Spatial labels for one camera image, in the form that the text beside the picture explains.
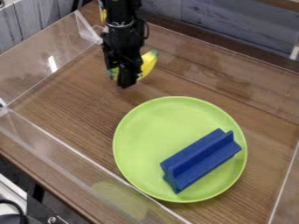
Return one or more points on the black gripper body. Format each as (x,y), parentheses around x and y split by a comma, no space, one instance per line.
(124,40)

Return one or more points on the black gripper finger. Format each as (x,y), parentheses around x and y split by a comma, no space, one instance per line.
(110,62)
(128,75)

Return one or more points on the yellow toy banana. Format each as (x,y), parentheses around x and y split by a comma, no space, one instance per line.
(149,59)

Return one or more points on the blue plastic block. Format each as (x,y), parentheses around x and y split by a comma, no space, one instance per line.
(189,164)

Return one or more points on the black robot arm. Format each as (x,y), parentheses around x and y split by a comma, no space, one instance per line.
(121,12)

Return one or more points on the green round plate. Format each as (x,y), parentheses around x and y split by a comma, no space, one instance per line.
(153,131)

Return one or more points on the yellow labelled tin can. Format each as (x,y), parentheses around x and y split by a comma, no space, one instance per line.
(101,11)

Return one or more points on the black device with knob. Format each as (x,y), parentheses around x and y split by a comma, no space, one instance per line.
(13,214)

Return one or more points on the clear acrylic enclosure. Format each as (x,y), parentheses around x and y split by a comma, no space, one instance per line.
(62,107)

